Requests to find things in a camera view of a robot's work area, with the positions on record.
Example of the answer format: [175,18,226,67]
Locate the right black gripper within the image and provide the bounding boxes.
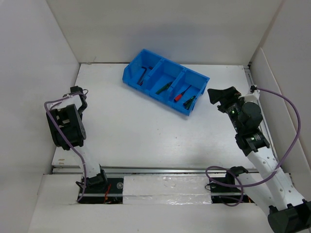
[207,86,247,133]

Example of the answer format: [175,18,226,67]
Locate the red-handled screwdriver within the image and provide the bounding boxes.
[173,85,191,102]

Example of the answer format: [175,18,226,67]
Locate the green-handled cutting pliers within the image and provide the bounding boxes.
[156,82,172,95]

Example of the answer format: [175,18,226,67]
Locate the large green-handled screwdriver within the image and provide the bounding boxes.
[184,102,192,110]

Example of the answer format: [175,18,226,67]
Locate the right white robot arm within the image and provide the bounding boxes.
[207,85,311,233]

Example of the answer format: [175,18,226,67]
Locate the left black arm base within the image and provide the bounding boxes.
[76,177,124,204]

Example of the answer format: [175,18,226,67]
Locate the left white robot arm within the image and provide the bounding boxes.
[44,86,108,193]

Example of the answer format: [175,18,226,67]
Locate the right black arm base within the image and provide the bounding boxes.
[208,166,253,204]

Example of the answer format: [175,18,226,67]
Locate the blue three-compartment plastic bin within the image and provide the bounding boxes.
[122,49,210,116]

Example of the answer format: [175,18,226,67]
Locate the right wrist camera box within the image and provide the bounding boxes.
[239,85,260,102]

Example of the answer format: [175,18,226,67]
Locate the aluminium side rail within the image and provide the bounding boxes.
[244,68,255,92]

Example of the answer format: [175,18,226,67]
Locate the aluminium front rail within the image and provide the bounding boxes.
[52,166,259,175]

